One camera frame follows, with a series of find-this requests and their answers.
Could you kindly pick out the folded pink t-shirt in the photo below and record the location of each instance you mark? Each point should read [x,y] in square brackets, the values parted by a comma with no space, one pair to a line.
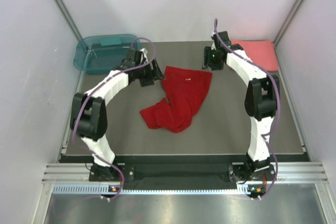
[261,52]

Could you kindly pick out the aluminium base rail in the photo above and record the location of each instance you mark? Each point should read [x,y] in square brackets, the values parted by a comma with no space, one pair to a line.
[74,179]

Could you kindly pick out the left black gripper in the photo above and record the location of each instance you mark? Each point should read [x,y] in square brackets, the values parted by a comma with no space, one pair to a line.
[154,74]

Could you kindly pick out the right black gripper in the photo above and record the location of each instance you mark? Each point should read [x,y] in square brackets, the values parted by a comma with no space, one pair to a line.
[208,51]

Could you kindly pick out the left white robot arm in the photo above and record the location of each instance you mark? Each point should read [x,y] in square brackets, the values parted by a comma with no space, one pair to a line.
[89,110]

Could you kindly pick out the red t-shirt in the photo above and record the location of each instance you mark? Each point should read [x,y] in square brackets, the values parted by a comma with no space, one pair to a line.
[185,92]

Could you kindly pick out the black mounting plate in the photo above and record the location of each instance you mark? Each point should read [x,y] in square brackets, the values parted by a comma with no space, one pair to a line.
[185,176]

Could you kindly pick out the teal plastic bin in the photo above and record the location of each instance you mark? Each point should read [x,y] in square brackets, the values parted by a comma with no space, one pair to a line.
[100,54]

